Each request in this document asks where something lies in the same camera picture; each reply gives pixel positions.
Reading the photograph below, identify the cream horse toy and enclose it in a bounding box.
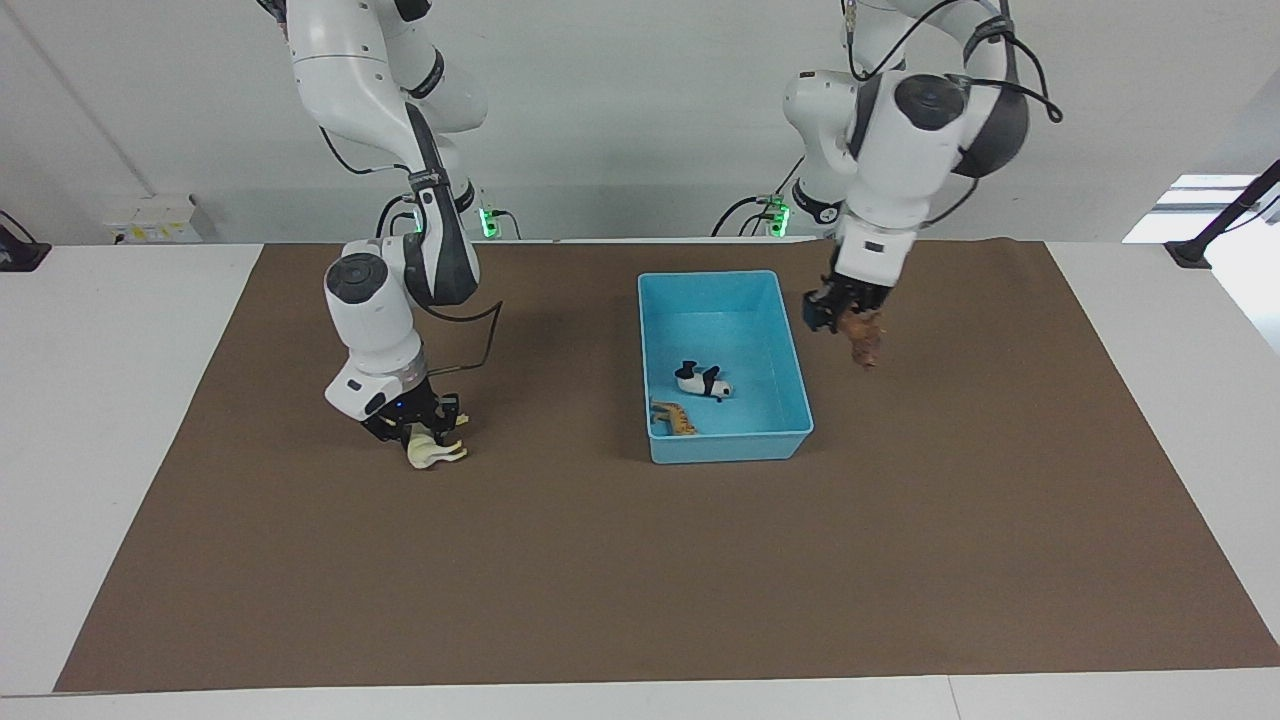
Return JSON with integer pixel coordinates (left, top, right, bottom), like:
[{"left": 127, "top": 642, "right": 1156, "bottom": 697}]
[{"left": 407, "top": 424, "right": 469, "bottom": 471}]

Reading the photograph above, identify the brown lion toy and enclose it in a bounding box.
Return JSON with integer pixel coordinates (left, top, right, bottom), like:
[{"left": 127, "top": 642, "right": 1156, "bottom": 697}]
[{"left": 840, "top": 306, "right": 886, "bottom": 370}]

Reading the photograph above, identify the black white panda toy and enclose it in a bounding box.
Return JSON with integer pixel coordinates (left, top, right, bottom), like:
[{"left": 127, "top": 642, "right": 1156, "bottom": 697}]
[{"left": 673, "top": 360, "right": 734, "bottom": 403}]

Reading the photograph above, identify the orange striped tiger toy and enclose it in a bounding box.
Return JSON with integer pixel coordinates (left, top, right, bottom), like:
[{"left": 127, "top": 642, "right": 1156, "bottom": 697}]
[{"left": 650, "top": 398, "right": 698, "bottom": 437}]

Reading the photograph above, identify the light blue storage box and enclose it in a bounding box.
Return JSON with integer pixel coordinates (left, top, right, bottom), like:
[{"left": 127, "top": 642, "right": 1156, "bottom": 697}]
[{"left": 637, "top": 269, "right": 815, "bottom": 465}]

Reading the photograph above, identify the white yellow power box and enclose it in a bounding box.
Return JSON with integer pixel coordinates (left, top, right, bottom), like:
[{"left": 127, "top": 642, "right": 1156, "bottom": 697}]
[{"left": 103, "top": 195, "right": 218, "bottom": 245}]

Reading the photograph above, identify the brown table mat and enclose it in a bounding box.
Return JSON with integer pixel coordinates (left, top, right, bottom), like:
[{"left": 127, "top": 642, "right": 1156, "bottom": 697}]
[{"left": 55, "top": 238, "right": 1280, "bottom": 693}]

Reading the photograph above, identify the black angled stand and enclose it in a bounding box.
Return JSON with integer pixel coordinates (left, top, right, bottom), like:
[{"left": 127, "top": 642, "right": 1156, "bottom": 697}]
[{"left": 1165, "top": 158, "right": 1280, "bottom": 269}]

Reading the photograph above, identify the black stand base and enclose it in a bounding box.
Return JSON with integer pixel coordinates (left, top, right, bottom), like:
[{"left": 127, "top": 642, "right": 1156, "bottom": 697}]
[{"left": 0, "top": 212, "right": 53, "bottom": 272}]

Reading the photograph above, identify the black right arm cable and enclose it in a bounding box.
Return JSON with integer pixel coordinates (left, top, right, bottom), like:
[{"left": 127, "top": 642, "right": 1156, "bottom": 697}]
[{"left": 320, "top": 125, "right": 504, "bottom": 374}]

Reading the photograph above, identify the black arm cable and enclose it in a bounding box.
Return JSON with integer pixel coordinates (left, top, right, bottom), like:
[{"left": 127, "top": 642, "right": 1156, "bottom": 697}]
[
  {"left": 320, "top": 125, "right": 504, "bottom": 374},
  {"left": 843, "top": 0, "right": 1064, "bottom": 126}
]

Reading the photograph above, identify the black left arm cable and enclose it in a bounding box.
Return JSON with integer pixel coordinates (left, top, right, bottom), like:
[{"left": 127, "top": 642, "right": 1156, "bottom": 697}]
[{"left": 843, "top": 0, "right": 1064, "bottom": 126}]

